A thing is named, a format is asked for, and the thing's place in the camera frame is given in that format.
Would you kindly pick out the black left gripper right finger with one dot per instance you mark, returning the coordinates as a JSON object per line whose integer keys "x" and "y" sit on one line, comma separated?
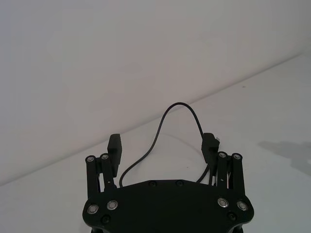
{"x": 209, "y": 148}

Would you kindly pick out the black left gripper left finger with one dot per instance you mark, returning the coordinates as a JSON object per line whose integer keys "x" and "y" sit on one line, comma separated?
{"x": 114, "y": 150}

